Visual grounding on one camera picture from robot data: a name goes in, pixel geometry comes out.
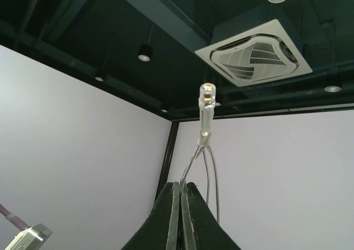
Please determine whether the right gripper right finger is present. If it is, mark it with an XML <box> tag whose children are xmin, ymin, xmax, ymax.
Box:
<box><xmin>180</xmin><ymin>183</ymin><xmax>241</xmax><ymax>250</ymax></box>

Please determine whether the clear led light string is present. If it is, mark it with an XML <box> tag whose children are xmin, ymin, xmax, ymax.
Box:
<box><xmin>179</xmin><ymin>82</ymin><xmax>221</xmax><ymax>224</ymax></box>

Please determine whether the white ceiling air conditioner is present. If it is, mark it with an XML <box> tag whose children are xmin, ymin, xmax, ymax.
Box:
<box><xmin>195</xmin><ymin>19</ymin><xmax>313</xmax><ymax>87</ymax></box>

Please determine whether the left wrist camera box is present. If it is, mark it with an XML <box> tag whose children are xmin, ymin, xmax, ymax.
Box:
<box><xmin>5</xmin><ymin>223</ymin><xmax>53</xmax><ymax>250</ymax></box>

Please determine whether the black pendant spotlight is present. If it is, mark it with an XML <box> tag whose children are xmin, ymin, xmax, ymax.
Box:
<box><xmin>138</xmin><ymin>44</ymin><xmax>154</xmax><ymax>62</ymax></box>

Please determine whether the black frame post left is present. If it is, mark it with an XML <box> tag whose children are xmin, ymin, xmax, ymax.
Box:
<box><xmin>155</xmin><ymin>122</ymin><xmax>179</xmax><ymax>200</ymax></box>

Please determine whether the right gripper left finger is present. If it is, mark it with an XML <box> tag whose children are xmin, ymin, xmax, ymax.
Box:
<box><xmin>123</xmin><ymin>182</ymin><xmax>180</xmax><ymax>250</ymax></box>

